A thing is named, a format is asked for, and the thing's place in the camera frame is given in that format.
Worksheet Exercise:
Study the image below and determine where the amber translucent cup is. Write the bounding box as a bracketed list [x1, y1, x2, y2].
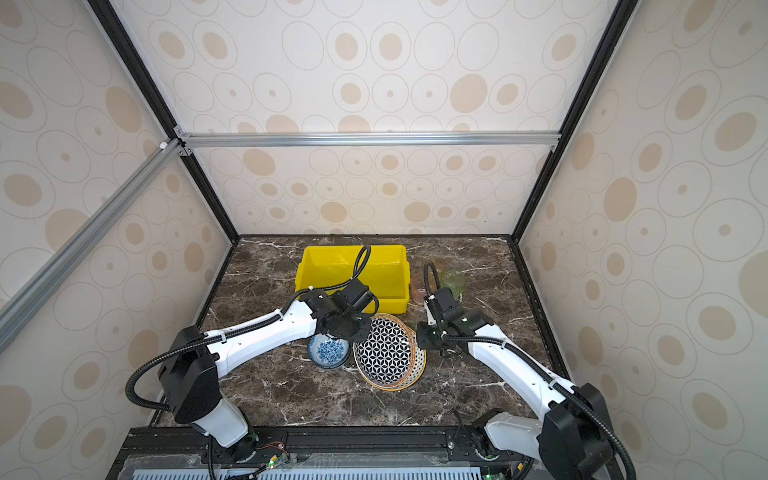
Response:
[430, 258, 448, 278]

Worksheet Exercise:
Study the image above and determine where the yellow-rim dotted plate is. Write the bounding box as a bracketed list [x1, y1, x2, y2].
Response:
[359, 326, 428, 392]

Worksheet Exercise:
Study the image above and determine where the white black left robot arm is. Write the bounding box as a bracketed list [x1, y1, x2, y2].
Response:
[125, 278, 380, 448]

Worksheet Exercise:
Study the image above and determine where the blue floral ceramic bowl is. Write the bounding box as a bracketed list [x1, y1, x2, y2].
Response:
[308, 334, 351, 370]

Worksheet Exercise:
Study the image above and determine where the green translucent cup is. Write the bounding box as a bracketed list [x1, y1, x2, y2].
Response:
[441, 270, 467, 301]

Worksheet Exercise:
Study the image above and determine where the yellow plastic bin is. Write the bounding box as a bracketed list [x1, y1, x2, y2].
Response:
[294, 244, 412, 317]

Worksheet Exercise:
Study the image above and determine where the pink translucent cup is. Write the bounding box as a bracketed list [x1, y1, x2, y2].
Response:
[410, 273, 428, 305]

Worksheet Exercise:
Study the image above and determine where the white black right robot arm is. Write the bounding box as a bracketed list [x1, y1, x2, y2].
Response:
[417, 287, 637, 479]

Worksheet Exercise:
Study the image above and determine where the horizontal aluminium frame bar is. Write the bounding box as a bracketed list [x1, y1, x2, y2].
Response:
[181, 131, 561, 148]

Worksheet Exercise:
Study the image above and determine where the black white flower-pattern plate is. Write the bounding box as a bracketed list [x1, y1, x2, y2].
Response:
[352, 313, 421, 388]

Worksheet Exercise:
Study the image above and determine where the diagonal aluminium frame bar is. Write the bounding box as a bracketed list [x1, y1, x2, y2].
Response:
[1, 139, 182, 350]

